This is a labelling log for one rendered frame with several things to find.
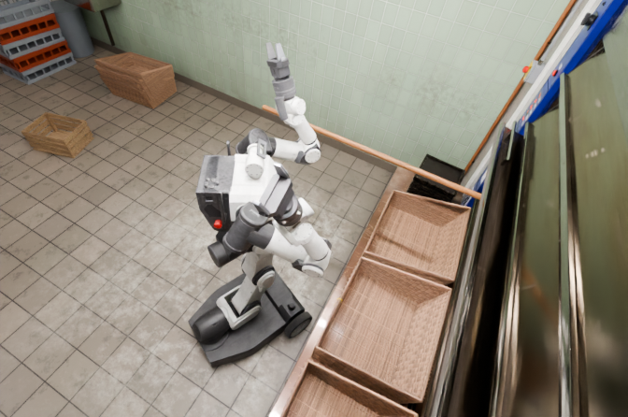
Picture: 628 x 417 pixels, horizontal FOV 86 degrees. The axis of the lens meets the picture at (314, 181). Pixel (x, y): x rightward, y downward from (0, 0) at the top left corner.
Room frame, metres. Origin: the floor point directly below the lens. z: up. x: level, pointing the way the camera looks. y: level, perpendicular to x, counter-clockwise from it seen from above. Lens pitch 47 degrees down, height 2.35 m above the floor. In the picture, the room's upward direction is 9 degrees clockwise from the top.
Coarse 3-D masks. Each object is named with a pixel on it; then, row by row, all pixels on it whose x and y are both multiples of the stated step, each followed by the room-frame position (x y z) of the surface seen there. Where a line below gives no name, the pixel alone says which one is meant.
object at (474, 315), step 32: (512, 160) 1.20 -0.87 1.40; (512, 192) 1.00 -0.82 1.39; (512, 224) 0.83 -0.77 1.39; (480, 256) 0.65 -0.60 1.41; (480, 288) 0.54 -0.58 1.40; (480, 320) 0.43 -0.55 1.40; (448, 352) 0.32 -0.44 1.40; (480, 352) 0.34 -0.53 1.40; (480, 384) 0.26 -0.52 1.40; (448, 416) 0.18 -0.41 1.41; (480, 416) 0.19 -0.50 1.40
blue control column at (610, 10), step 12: (600, 12) 1.54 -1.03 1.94; (612, 12) 1.48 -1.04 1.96; (600, 24) 1.49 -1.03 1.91; (588, 36) 1.49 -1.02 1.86; (576, 48) 1.53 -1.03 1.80; (588, 48) 1.48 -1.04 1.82; (564, 60) 1.57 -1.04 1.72; (576, 60) 1.48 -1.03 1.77; (564, 72) 1.49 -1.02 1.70; (552, 84) 1.50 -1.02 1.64; (540, 108) 1.48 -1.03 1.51; (528, 120) 1.49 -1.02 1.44; (480, 180) 1.56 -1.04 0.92; (480, 192) 1.48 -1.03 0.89; (468, 204) 1.49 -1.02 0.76
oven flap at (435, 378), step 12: (468, 228) 1.13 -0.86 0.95; (468, 240) 1.05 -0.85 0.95; (456, 276) 0.84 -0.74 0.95; (456, 288) 0.77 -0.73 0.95; (456, 300) 0.71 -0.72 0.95; (444, 324) 0.59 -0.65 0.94; (444, 336) 0.54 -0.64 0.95; (444, 348) 0.50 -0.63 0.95; (432, 372) 0.40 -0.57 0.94; (432, 384) 0.35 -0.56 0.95; (432, 396) 0.31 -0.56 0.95; (432, 408) 0.28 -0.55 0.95
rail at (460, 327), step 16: (496, 144) 1.27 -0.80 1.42; (496, 160) 1.15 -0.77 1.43; (480, 224) 0.77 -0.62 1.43; (480, 240) 0.70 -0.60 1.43; (464, 288) 0.52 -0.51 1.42; (464, 304) 0.46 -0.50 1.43; (464, 320) 0.41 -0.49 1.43; (448, 368) 0.28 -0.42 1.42; (448, 384) 0.24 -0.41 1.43; (448, 400) 0.20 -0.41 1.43
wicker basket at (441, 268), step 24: (384, 216) 1.41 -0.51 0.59; (408, 216) 1.45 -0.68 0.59; (432, 216) 1.43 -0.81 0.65; (456, 216) 1.39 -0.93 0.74; (384, 240) 1.22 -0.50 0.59; (408, 240) 1.25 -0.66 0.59; (432, 240) 1.28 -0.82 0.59; (456, 240) 1.16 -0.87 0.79; (384, 264) 0.99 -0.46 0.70; (408, 264) 1.08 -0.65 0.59; (432, 264) 1.10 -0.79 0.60; (456, 264) 0.97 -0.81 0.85
